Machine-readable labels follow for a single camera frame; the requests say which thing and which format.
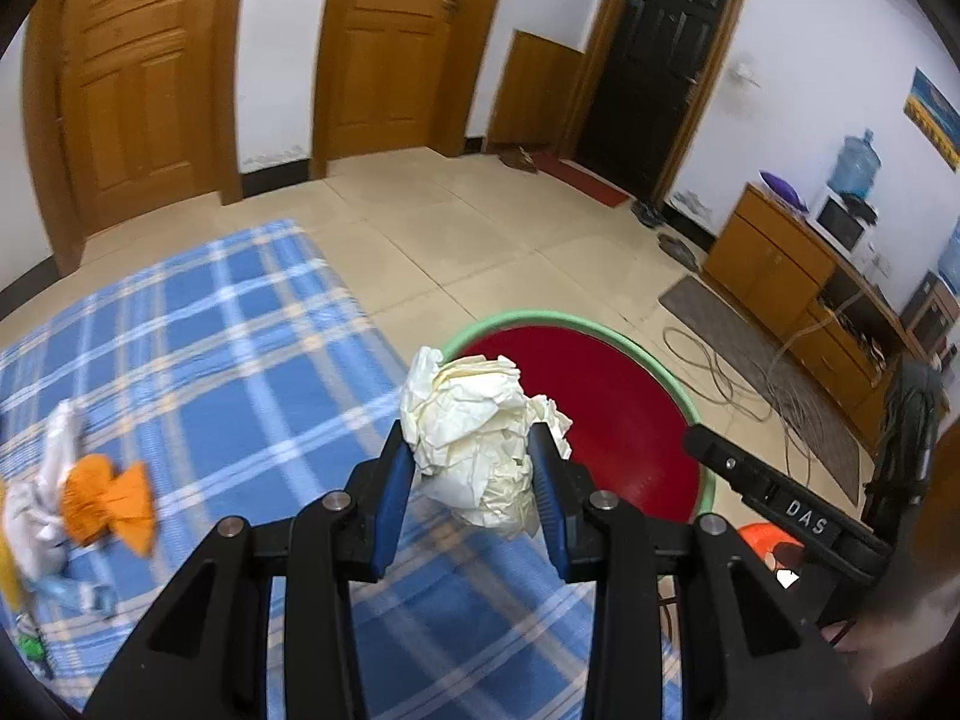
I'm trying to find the orange plastic object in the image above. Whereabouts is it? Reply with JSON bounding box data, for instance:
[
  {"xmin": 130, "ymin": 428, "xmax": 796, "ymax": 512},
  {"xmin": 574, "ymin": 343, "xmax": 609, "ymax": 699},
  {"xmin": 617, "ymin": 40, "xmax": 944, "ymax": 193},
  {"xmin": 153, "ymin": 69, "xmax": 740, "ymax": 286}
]
[{"xmin": 739, "ymin": 523, "xmax": 800, "ymax": 582}]

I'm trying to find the crumpled orange wrapper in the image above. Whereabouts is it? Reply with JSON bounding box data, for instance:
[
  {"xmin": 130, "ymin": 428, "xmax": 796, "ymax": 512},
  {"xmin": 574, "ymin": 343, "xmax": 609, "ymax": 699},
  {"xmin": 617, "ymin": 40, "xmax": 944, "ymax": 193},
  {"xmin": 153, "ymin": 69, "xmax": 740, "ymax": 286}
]
[{"xmin": 61, "ymin": 454, "xmax": 157, "ymax": 560}]

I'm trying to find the red basin with green rim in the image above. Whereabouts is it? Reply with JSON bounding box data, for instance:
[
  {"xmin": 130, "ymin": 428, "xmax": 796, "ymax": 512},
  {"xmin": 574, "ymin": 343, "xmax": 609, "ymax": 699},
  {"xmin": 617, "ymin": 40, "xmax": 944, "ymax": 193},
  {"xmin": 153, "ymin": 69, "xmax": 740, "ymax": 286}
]
[{"xmin": 439, "ymin": 307, "xmax": 717, "ymax": 530}]

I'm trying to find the purple bag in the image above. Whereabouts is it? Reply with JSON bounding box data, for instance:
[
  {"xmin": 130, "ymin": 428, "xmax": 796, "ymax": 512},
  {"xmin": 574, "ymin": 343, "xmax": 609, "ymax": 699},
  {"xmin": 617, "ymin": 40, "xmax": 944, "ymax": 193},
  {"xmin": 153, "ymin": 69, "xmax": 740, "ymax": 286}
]
[{"xmin": 759, "ymin": 170, "xmax": 807, "ymax": 211}]

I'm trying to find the dark metal entrance door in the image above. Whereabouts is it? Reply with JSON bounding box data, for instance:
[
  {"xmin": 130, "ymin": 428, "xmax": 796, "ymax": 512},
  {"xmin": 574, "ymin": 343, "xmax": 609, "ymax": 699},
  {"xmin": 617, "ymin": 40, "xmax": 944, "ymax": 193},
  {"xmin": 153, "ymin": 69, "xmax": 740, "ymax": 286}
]
[{"xmin": 559, "ymin": 0, "xmax": 751, "ymax": 203}]

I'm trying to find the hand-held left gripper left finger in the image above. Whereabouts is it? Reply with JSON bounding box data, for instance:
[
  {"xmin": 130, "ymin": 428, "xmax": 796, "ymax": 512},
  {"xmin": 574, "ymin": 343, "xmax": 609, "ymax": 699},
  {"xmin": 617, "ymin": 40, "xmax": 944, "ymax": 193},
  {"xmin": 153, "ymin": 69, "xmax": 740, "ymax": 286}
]
[{"xmin": 81, "ymin": 420, "xmax": 417, "ymax": 720}]

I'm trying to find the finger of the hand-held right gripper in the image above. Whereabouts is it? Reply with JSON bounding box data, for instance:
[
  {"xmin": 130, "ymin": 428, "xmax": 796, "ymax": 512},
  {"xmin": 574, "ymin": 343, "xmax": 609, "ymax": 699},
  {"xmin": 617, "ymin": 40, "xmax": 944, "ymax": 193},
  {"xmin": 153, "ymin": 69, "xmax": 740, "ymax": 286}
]
[{"xmin": 682, "ymin": 426, "xmax": 781, "ymax": 511}]

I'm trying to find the red doormat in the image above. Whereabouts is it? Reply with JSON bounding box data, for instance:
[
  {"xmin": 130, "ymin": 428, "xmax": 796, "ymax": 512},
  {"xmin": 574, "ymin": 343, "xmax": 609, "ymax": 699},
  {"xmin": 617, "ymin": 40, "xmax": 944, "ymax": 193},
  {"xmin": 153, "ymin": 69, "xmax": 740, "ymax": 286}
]
[{"xmin": 529, "ymin": 150, "xmax": 631, "ymax": 209}]

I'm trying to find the cream paper ball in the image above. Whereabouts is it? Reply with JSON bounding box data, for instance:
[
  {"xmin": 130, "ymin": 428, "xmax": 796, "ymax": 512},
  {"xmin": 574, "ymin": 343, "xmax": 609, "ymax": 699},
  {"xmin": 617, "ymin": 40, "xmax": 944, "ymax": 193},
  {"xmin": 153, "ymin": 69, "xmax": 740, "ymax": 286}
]
[{"xmin": 400, "ymin": 346, "xmax": 575, "ymax": 541}]

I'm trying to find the wide wooden panel door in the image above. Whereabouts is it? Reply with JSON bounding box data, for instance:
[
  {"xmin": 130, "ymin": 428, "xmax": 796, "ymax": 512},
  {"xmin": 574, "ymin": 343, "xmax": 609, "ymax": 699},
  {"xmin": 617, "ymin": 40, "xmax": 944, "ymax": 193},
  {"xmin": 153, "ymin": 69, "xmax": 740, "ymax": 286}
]
[{"xmin": 22, "ymin": 0, "xmax": 248, "ymax": 275}]

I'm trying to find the white microwave oven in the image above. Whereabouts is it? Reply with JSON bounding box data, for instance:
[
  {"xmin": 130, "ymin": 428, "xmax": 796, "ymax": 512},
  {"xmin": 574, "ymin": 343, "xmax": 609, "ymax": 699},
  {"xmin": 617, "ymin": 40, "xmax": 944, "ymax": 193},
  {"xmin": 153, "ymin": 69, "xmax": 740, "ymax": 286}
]
[{"xmin": 806, "ymin": 186, "xmax": 878, "ymax": 256}]

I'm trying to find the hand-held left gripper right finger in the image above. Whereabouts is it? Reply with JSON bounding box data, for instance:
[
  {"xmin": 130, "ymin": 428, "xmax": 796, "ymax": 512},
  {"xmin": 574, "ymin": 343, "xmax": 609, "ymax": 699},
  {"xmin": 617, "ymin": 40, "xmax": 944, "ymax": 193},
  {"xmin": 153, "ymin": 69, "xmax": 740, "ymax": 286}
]
[{"xmin": 525, "ymin": 424, "xmax": 875, "ymax": 720}]

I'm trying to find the white crumpled plastic bag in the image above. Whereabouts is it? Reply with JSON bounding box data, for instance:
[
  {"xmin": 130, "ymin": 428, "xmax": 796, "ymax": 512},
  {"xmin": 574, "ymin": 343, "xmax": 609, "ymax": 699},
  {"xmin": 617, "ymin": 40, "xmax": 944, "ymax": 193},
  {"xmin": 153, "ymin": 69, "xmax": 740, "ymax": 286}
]
[{"xmin": 0, "ymin": 399, "xmax": 80, "ymax": 582}]

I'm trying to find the low wooden cabinet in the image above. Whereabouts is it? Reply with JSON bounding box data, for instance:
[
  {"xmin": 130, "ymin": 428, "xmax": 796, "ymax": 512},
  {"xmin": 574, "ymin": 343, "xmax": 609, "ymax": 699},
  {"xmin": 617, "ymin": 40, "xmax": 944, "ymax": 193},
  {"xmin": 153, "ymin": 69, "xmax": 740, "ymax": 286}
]
[{"xmin": 705, "ymin": 182, "xmax": 927, "ymax": 436}]

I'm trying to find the blue water jug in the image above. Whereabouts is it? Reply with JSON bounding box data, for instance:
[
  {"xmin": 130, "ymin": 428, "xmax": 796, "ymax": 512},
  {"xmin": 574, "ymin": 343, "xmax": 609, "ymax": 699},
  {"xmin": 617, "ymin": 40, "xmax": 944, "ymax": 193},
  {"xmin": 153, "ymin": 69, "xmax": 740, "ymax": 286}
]
[
  {"xmin": 937, "ymin": 216, "xmax": 960, "ymax": 297},
  {"xmin": 827, "ymin": 129, "xmax": 881, "ymax": 200}
]

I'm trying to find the small green toy figure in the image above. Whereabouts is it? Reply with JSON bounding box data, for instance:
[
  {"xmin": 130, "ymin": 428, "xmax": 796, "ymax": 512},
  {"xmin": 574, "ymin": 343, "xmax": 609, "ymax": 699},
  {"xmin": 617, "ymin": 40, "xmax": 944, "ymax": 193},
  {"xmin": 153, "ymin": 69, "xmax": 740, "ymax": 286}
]
[{"xmin": 16, "ymin": 615, "xmax": 53, "ymax": 680}]

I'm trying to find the black bag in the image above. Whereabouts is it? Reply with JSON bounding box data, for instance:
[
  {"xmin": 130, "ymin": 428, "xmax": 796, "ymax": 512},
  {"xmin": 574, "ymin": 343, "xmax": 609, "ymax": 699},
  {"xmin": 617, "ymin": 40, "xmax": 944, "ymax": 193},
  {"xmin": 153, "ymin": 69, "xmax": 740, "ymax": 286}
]
[{"xmin": 862, "ymin": 356, "xmax": 950, "ymax": 541}]

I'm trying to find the narrow wooden panel door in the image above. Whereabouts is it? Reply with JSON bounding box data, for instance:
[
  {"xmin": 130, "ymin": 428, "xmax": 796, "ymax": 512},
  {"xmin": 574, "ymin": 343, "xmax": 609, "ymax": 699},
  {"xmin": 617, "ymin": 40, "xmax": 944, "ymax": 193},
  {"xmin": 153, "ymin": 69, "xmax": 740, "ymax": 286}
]
[{"xmin": 311, "ymin": 0, "xmax": 515, "ymax": 181}]

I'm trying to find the grey floor mat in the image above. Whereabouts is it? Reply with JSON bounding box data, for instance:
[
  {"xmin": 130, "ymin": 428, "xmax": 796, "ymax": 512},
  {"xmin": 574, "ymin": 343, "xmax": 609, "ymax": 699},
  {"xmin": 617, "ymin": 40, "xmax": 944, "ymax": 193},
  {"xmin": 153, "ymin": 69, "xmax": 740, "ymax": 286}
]
[{"xmin": 658, "ymin": 275, "xmax": 862, "ymax": 507}]

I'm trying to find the low wooden wall panel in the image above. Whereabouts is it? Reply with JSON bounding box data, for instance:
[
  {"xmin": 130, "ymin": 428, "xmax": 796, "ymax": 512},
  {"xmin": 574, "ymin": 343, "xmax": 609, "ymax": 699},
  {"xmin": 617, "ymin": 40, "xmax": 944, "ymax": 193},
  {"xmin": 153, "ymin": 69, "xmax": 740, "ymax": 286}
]
[{"xmin": 486, "ymin": 30, "xmax": 586, "ymax": 155}]

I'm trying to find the person's right hand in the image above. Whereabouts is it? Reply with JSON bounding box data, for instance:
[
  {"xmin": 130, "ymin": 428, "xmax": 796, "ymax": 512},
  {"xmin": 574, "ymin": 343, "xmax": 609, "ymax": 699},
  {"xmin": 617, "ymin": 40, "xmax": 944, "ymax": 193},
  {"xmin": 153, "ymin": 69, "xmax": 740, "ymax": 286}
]
[{"xmin": 832, "ymin": 592, "xmax": 960, "ymax": 706}]

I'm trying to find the wall poster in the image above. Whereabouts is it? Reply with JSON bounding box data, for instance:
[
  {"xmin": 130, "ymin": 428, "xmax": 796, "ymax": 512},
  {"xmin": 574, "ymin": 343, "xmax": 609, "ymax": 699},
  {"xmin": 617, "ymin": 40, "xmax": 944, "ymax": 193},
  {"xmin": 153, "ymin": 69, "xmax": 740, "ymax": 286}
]
[{"xmin": 904, "ymin": 67, "xmax": 960, "ymax": 170}]

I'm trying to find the blue plaid tablecloth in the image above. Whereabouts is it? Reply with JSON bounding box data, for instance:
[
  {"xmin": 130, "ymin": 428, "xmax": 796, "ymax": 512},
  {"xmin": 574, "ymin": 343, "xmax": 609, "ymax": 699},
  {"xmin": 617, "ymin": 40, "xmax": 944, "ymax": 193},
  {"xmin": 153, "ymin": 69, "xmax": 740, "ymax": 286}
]
[{"xmin": 0, "ymin": 219, "xmax": 680, "ymax": 720}]

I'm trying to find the grey floor cable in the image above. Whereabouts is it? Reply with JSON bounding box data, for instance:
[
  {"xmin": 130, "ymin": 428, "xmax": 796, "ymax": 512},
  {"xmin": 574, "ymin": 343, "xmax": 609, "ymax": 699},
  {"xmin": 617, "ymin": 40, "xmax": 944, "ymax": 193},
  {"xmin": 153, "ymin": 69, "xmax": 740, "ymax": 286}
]
[{"xmin": 664, "ymin": 300, "xmax": 822, "ymax": 481}]

